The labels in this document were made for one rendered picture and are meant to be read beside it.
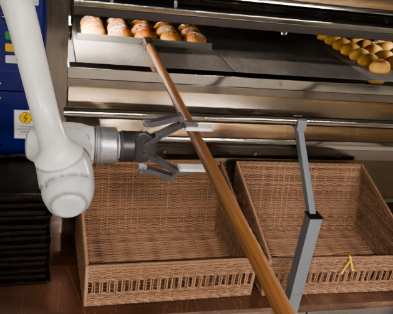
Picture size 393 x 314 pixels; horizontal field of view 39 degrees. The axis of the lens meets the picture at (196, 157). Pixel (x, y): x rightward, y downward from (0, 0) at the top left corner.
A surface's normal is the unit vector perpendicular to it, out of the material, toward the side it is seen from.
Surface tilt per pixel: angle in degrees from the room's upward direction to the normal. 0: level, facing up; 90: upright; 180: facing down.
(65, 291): 0
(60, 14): 90
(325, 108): 70
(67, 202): 109
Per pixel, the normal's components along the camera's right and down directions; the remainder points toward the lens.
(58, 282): 0.13, -0.90
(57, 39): 0.23, 0.44
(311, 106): 0.26, 0.11
